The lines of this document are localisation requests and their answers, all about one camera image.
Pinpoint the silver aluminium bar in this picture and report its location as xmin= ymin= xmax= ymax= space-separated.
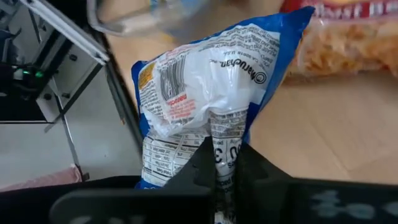
xmin=19 ymin=0 xmax=110 ymax=66

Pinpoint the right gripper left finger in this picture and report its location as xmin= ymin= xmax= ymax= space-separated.
xmin=49 ymin=135 xmax=217 ymax=224

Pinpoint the clear plastic bin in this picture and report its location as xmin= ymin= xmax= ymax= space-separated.
xmin=86 ymin=0 xmax=215 ymax=37

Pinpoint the black aluminium table frame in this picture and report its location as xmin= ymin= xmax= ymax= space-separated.
xmin=93 ymin=29 xmax=144 ymax=150

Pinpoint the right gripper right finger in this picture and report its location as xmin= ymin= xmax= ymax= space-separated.
xmin=234 ymin=141 xmax=398 ymax=224

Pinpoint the blue noodle packet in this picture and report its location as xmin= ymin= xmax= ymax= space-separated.
xmin=130 ymin=6 xmax=316 ymax=224

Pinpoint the pink cloth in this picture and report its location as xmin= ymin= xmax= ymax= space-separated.
xmin=0 ymin=164 xmax=82 ymax=193

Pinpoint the black device green light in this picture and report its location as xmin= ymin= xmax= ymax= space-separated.
xmin=0 ymin=60 xmax=47 ymax=123

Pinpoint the red noodle packet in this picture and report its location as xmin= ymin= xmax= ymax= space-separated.
xmin=279 ymin=0 xmax=398 ymax=78

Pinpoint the grey metal bracket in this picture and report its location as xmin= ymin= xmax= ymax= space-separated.
xmin=35 ymin=40 xmax=105 ymax=124

